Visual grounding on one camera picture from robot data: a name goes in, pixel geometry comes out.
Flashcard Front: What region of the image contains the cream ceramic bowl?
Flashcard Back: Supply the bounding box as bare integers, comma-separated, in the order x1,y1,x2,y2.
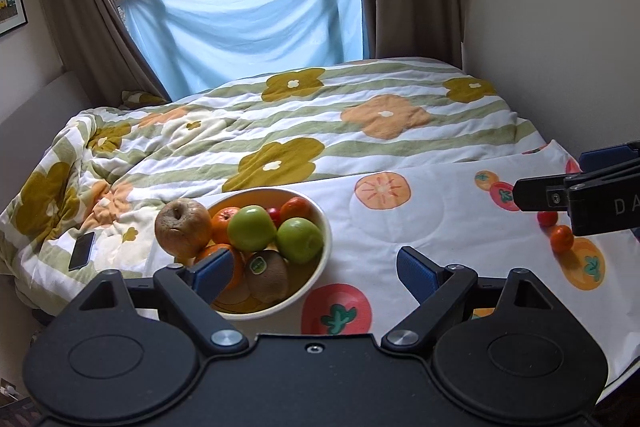
172,188,332,321

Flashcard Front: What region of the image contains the large orange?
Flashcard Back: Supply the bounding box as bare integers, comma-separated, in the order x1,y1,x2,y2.
210,206,243,245
194,243,246,292

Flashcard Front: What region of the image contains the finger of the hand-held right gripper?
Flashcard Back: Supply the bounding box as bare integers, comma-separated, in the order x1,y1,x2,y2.
579,144,640,182
512,174,571,212

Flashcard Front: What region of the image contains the wrinkled brown apple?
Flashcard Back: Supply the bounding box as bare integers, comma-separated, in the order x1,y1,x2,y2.
154,198,213,259

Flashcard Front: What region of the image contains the flower print blanket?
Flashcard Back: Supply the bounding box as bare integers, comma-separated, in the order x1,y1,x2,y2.
0,57,546,303

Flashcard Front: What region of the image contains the green apple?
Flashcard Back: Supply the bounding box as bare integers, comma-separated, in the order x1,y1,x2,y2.
276,217,324,264
227,205,277,253

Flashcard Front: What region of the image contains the fruit print cloth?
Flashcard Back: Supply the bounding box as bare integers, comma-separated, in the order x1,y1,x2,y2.
145,139,640,388

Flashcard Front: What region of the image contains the light blue sheet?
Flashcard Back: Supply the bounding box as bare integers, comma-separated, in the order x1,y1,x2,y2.
123,0,371,102

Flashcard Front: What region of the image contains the brown kiwi with green sticker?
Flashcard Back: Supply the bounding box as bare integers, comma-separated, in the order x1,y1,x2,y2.
243,249,290,305

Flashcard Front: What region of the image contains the black smartphone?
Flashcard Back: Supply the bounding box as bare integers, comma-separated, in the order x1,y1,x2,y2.
68,231,96,271

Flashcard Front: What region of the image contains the red tomato in bowl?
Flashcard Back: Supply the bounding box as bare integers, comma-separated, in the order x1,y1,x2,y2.
279,196,313,224

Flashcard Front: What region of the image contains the small orange tomato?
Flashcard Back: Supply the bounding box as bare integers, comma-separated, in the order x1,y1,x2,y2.
550,224,574,254

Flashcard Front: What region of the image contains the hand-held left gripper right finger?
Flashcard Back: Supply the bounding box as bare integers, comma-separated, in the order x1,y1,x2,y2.
381,246,562,354

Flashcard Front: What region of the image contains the beige padded headboard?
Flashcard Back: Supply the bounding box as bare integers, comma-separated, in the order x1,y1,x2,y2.
0,71,96,218

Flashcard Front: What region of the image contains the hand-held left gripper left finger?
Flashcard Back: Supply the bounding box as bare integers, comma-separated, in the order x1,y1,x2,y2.
75,248,251,355

